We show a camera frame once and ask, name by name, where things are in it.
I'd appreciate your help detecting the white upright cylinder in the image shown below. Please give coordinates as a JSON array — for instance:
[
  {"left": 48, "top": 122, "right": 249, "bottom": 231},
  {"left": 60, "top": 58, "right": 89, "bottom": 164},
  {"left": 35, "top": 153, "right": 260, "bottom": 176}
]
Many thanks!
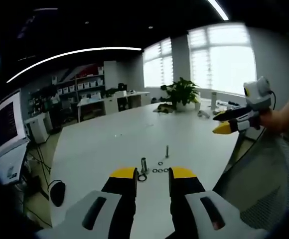
[{"left": 210, "top": 91, "right": 219, "bottom": 110}]

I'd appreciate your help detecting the dark clutter on table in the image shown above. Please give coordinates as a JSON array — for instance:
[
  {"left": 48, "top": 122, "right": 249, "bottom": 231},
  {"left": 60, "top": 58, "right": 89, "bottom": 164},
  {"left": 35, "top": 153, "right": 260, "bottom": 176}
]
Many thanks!
[{"left": 153, "top": 103, "right": 176, "bottom": 115}]

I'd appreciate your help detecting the white side desk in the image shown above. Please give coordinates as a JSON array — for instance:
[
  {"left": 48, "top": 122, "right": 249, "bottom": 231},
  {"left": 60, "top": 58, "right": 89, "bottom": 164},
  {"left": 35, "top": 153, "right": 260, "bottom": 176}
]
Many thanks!
[{"left": 76, "top": 90, "right": 151, "bottom": 123}]

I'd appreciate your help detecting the straight ceiling light strip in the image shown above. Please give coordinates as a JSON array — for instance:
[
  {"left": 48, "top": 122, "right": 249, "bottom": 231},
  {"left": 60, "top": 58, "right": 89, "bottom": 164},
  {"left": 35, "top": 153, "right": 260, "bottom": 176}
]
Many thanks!
[{"left": 206, "top": 0, "right": 230, "bottom": 21}]

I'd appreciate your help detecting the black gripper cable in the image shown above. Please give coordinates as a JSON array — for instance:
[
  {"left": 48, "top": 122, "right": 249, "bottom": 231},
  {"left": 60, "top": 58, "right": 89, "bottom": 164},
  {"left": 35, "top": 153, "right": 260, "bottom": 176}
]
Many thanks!
[{"left": 269, "top": 90, "right": 278, "bottom": 110}]

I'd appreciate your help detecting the grey mesh office chair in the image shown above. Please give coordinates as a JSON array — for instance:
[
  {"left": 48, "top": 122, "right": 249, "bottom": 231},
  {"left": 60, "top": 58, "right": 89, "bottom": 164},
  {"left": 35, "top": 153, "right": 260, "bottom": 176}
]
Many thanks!
[{"left": 212, "top": 128, "right": 289, "bottom": 231}]

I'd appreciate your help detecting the computer monitor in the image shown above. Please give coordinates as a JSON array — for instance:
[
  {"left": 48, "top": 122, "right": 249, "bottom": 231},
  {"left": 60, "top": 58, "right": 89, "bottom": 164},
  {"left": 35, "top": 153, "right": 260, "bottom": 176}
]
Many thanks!
[{"left": 0, "top": 89, "right": 31, "bottom": 185}]

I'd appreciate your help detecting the white floor appliance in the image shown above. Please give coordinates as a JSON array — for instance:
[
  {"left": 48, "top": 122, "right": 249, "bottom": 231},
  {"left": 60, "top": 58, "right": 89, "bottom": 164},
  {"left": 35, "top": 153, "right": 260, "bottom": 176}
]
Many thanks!
[{"left": 24, "top": 116, "right": 52, "bottom": 144}]

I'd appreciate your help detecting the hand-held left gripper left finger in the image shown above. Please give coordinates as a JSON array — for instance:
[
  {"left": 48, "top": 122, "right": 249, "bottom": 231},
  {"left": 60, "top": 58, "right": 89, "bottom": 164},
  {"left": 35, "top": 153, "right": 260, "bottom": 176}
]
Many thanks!
[{"left": 37, "top": 167, "right": 139, "bottom": 239}]

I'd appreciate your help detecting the person's right hand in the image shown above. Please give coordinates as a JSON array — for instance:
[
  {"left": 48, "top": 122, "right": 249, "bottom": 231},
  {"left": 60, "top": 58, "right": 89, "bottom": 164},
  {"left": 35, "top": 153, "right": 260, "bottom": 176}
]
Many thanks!
[{"left": 259, "top": 109, "right": 289, "bottom": 134}]

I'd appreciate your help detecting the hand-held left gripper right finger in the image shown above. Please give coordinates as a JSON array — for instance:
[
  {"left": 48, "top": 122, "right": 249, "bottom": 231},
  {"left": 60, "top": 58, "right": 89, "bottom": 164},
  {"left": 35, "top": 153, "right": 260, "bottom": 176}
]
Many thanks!
[{"left": 168, "top": 166, "right": 268, "bottom": 239}]

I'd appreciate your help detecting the green potted plant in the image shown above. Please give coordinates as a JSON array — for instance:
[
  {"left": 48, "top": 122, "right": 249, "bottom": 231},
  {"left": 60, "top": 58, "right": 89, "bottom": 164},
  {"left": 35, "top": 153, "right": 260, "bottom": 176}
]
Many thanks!
[{"left": 160, "top": 77, "right": 201, "bottom": 113}]

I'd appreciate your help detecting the curved ceiling light strip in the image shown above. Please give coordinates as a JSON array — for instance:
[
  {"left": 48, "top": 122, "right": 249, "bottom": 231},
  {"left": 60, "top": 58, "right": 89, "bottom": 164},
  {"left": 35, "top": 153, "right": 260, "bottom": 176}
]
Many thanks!
[{"left": 5, "top": 46, "right": 145, "bottom": 84}]

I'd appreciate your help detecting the black oval object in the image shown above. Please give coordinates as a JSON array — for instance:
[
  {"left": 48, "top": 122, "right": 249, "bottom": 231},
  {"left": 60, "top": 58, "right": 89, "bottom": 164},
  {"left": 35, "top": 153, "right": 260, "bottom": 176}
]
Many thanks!
[{"left": 47, "top": 179, "right": 67, "bottom": 208}]

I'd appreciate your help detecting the storage shelf with white bins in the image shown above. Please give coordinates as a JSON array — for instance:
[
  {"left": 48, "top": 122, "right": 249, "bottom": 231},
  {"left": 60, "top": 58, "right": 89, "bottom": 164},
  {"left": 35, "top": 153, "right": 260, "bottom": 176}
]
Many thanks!
[{"left": 26, "top": 64, "right": 106, "bottom": 122}]

